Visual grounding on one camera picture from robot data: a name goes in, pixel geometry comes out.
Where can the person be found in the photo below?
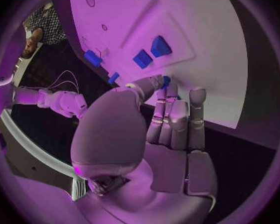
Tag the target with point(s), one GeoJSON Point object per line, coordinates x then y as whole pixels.
{"type": "Point", "coordinates": [46, 24]}

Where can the white task board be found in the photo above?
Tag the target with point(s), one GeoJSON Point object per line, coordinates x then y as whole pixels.
{"type": "Point", "coordinates": [200, 41]}

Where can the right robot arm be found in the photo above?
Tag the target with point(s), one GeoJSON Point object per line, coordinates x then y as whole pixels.
{"type": "Point", "coordinates": [60, 99]}

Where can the blue rounded block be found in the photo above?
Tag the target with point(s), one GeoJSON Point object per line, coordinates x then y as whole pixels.
{"type": "Point", "coordinates": [160, 47]}

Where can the blue short cylinder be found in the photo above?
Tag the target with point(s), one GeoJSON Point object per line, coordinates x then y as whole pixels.
{"type": "Point", "coordinates": [92, 58]}

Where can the small blue plug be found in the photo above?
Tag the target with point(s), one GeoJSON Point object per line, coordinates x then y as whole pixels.
{"type": "Point", "coordinates": [113, 78]}

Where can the blue square block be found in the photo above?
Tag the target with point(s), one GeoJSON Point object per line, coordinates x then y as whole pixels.
{"type": "Point", "coordinates": [142, 59]}

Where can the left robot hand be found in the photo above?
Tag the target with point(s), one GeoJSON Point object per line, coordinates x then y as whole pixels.
{"type": "Point", "coordinates": [112, 134]}

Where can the blue peg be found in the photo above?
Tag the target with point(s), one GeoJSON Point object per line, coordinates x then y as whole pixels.
{"type": "Point", "coordinates": [166, 80]}

